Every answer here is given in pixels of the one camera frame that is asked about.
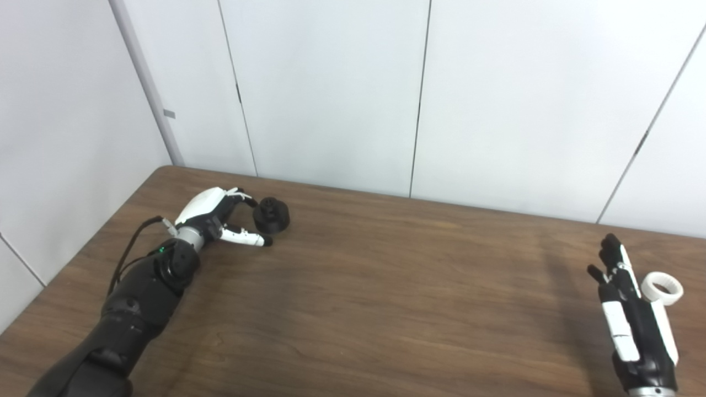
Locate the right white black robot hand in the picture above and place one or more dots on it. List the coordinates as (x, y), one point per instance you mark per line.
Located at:
(640, 331)

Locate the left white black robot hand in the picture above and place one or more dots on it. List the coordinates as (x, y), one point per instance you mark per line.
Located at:
(201, 205)

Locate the round black part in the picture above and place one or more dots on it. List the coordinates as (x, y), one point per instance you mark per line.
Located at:
(273, 219)

